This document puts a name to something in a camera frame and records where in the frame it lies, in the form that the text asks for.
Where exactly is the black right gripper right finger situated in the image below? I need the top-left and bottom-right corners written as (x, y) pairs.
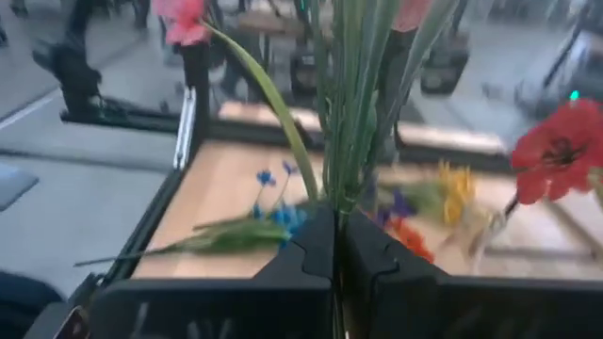
top-left (341, 211), bottom-right (603, 339)

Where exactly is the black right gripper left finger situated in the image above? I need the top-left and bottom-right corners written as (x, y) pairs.
top-left (89, 204), bottom-right (336, 339)

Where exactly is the orange artificial flower bunch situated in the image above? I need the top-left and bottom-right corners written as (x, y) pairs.
top-left (388, 218), bottom-right (435, 264)

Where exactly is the yellow artificial flower bunch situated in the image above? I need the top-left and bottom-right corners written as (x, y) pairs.
top-left (399, 159), bottom-right (477, 228)

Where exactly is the blue artificial flower bunch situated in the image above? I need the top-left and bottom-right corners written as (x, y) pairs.
top-left (73, 159), bottom-right (310, 268)

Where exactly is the purple artificial flower bunch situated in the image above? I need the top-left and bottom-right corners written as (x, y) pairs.
top-left (371, 187), bottom-right (416, 228)

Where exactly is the pink artificial flower bunch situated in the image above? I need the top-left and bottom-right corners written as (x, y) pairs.
top-left (153, 0), bottom-right (461, 339)

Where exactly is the silver aluminium bracket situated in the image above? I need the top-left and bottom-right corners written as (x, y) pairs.
top-left (172, 87), bottom-right (197, 170)

